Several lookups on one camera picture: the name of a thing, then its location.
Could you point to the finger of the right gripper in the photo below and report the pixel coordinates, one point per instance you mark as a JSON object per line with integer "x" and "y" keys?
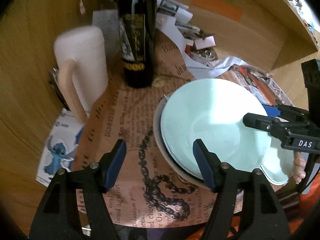
{"x": 273, "y": 126}
{"x": 286, "y": 112}

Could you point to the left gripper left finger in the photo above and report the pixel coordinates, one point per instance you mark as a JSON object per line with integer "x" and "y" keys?
{"x": 57, "y": 215}

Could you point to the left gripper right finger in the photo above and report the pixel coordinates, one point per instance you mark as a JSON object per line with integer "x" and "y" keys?
{"x": 261, "y": 217}

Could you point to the small mint green bowl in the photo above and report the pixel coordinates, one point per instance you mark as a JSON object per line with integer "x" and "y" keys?
{"x": 278, "y": 163}

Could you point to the mint green plate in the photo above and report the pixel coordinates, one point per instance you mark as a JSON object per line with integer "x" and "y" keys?
{"x": 212, "y": 110}

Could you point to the large white plate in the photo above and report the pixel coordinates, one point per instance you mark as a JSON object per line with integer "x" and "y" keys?
{"x": 186, "y": 132}

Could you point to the person's right hand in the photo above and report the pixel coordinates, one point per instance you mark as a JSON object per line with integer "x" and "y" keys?
{"x": 299, "y": 164}

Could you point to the Stitch cartoon sticker card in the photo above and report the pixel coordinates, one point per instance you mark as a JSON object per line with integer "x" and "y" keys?
{"x": 60, "y": 147}

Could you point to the vintage newspaper print mat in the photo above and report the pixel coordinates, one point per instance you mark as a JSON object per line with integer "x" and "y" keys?
{"x": 148, "y": 193}

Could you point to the small bowl of coins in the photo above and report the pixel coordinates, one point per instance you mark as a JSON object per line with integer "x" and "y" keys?
{"x": 203, "y": 55}

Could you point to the small white box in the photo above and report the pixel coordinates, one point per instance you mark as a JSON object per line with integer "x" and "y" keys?
{"x": 203, "y": 43}

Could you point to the orange sticky note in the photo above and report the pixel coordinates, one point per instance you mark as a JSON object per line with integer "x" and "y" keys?
{"x": 220, "y": 7}

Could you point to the stack of papers and magazines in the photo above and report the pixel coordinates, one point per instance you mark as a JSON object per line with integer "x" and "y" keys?
{"x": 182, "y": 15}

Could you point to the white crumpled paper sheet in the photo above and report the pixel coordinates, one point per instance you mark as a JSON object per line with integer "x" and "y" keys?
{"x": 166, "y": 25}

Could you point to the dark wine bottle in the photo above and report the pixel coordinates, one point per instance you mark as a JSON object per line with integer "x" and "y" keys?
{"x": 137, "y": 26}

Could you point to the white receipt paper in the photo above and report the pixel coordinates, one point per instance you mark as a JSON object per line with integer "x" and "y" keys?
{"x": 107, "y": 21}

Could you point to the cream mug with handle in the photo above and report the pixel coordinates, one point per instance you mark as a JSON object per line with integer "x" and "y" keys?
{"x": 82, "y": 76}

